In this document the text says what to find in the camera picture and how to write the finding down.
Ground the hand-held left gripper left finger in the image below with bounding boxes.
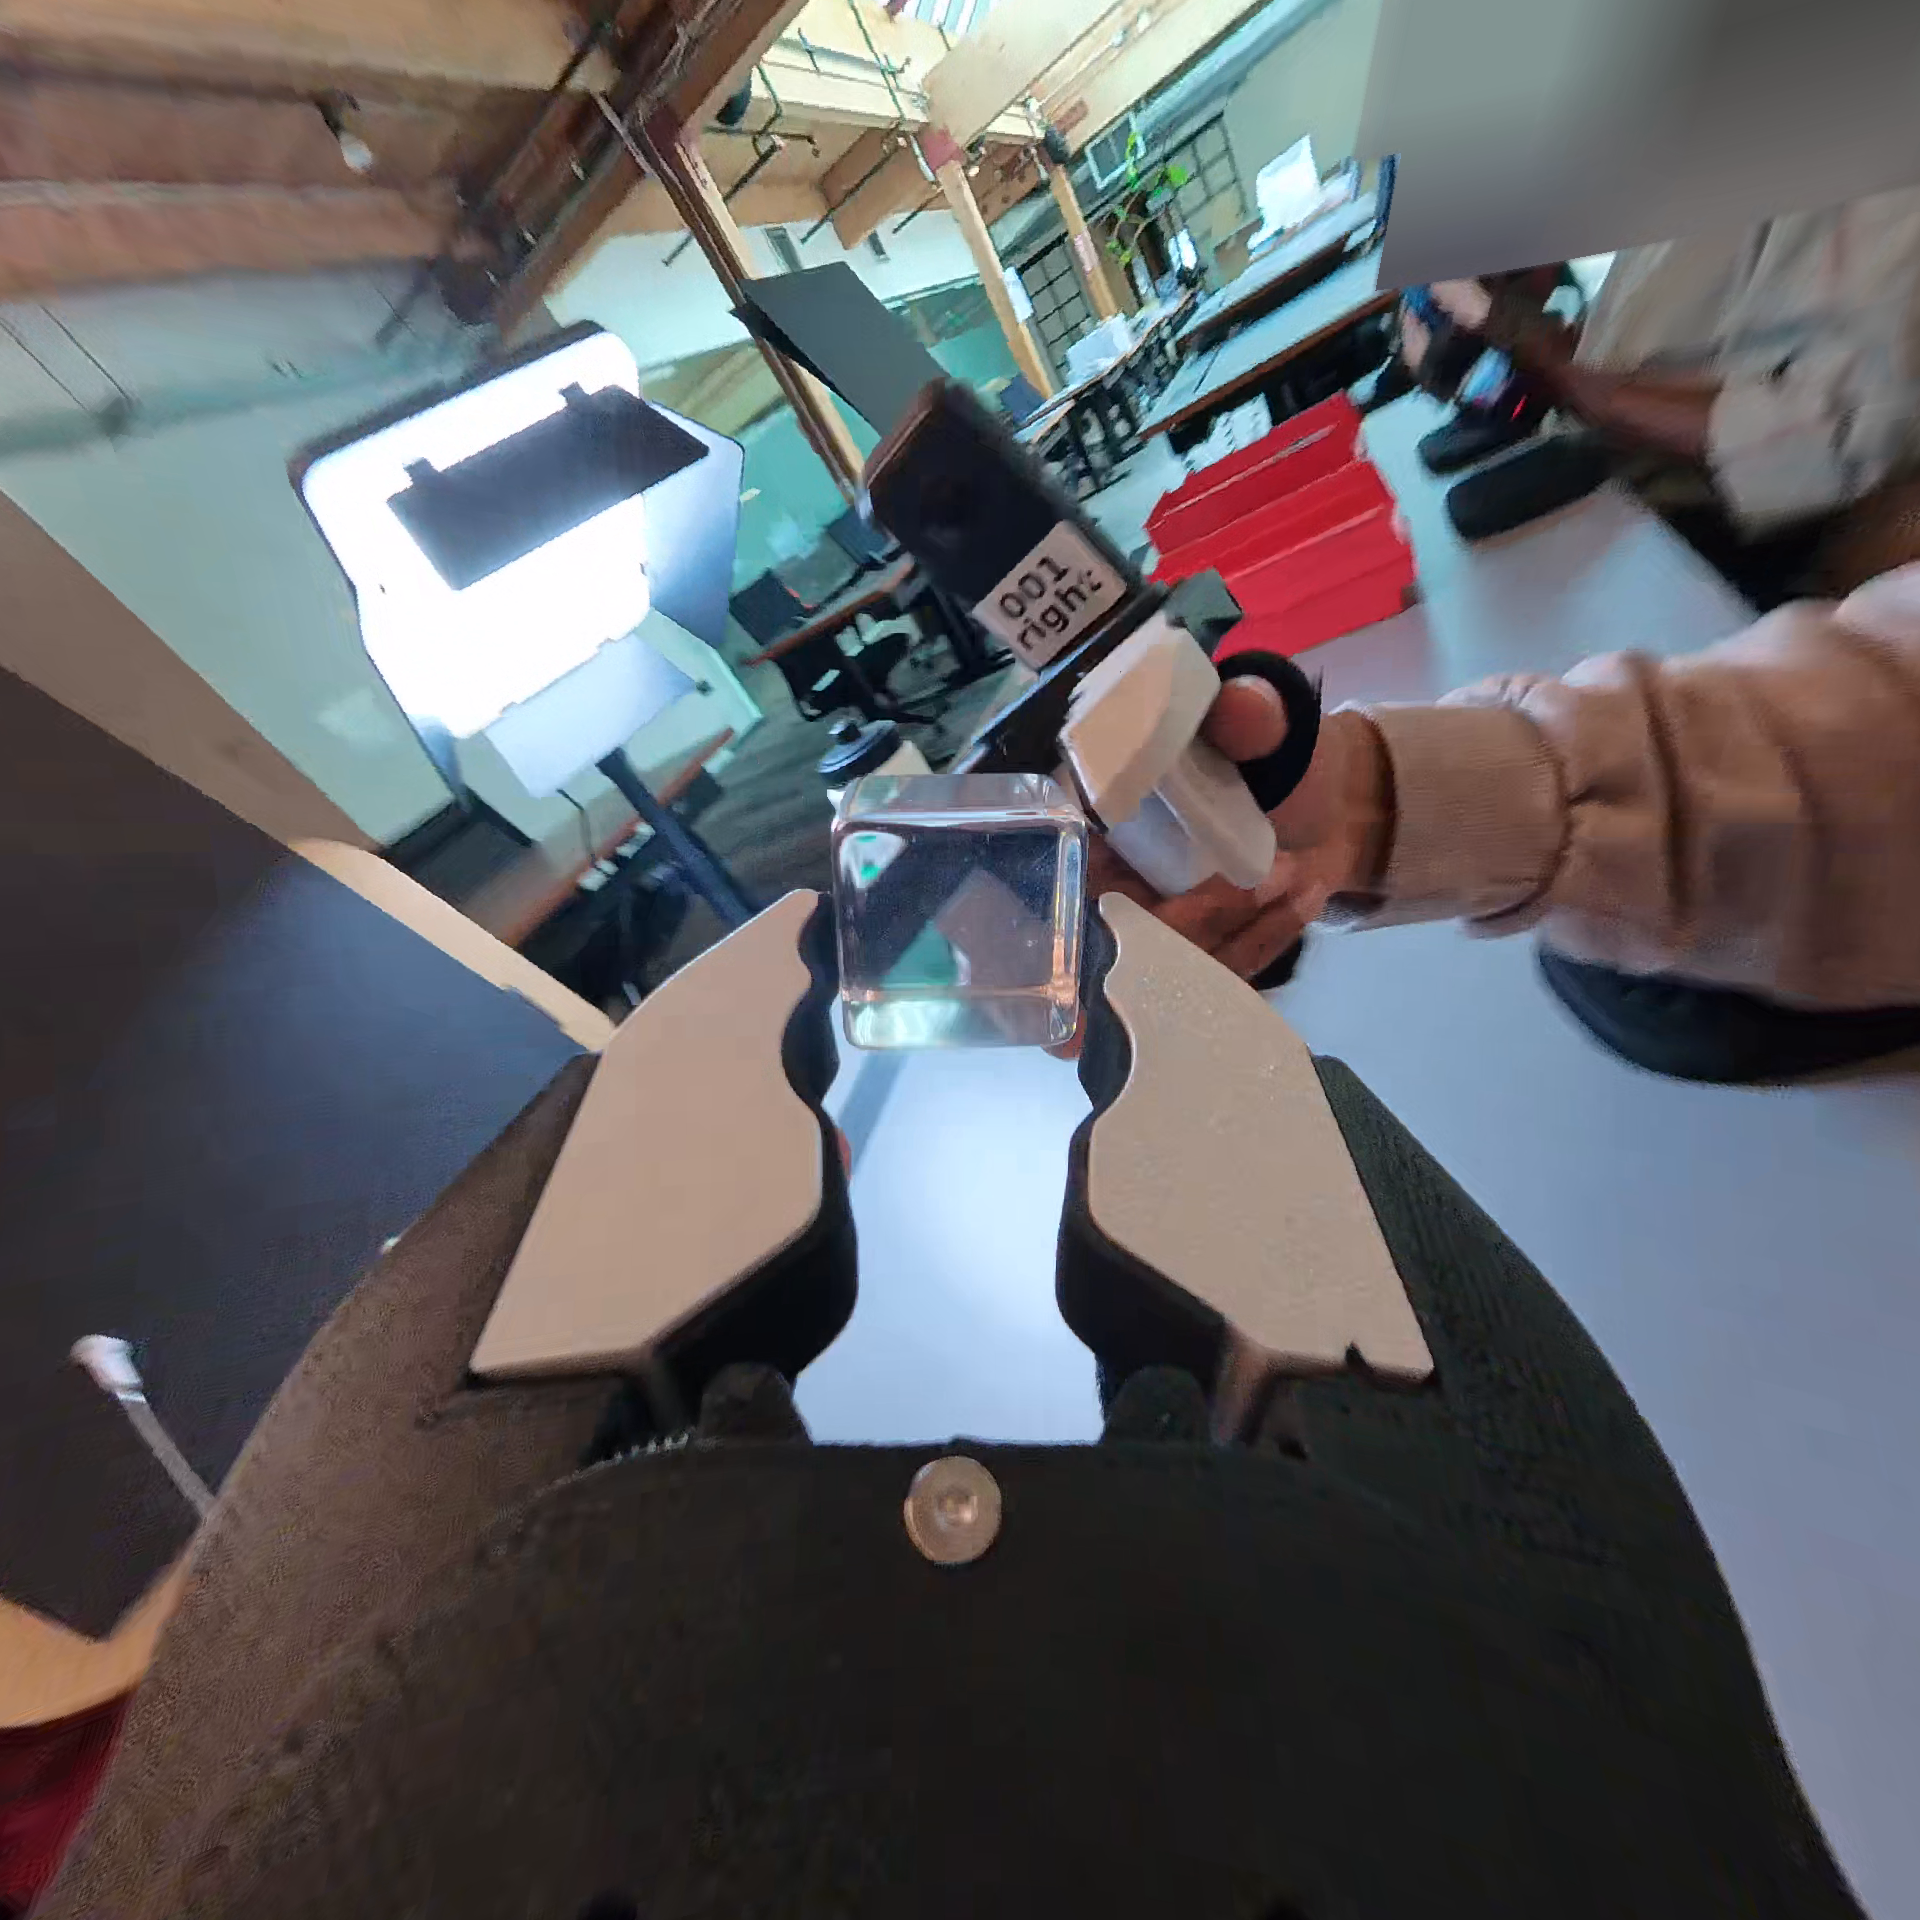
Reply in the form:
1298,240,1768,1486
468,889,860,1390

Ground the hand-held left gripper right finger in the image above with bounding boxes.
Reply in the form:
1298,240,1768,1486
1054,893,1437,1434

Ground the clear acrylic cube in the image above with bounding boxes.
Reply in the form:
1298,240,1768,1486
827,769,1090,1053

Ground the person's right forearm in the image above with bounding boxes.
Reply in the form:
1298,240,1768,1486
1350,562,1920,1010

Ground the person's right hand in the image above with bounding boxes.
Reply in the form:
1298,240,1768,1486
1110,679,1398,990

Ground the black board panel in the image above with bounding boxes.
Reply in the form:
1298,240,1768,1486
731,262,961,439

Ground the black office chair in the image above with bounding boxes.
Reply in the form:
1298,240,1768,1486
731,572,901,727

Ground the red plastic bin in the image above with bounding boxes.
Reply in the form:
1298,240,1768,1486
1175,516,1420,663
1154,457,1403,580
1145,393,1368,529

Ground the black light stand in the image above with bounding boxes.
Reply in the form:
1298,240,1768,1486
595,750,759,930

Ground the long dark table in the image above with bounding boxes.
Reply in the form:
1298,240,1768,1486
1139,247,1403,444

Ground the green potted plant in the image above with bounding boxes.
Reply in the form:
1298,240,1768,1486
1106,132,1193,288

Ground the black board on table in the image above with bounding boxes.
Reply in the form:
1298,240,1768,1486
0,667,619,1645

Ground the lit softbox light panel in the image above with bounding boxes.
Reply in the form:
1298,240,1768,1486
287,318,747,800

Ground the black shoe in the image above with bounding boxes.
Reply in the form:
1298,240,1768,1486
1415,396,1518,474
1444,432,1619,546

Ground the wooden post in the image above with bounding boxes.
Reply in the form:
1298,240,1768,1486
917,126,1059,400

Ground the white cable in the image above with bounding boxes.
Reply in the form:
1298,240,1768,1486
66,1333,216,1519

